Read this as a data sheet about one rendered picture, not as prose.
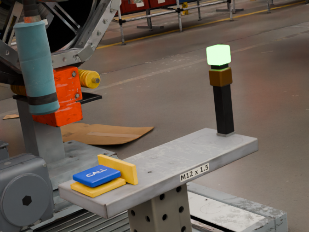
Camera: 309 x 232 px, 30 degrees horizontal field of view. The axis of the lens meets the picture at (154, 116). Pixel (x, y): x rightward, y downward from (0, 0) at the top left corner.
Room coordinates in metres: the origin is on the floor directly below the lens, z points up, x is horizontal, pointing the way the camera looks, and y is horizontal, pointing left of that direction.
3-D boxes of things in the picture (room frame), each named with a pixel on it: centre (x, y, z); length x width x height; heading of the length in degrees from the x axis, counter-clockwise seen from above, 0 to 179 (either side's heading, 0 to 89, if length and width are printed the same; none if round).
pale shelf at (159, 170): (1.17, -0.01, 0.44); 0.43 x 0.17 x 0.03; 128
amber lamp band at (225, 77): (1.29, -0.16, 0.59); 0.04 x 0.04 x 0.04; 38
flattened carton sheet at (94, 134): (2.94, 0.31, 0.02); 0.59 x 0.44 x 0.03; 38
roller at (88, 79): (1.95, 0.26, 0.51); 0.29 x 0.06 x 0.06; 38
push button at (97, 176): (1.07, 0.13, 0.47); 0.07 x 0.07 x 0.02; 38
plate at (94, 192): (1.07, 0.13, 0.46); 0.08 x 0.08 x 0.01; 38
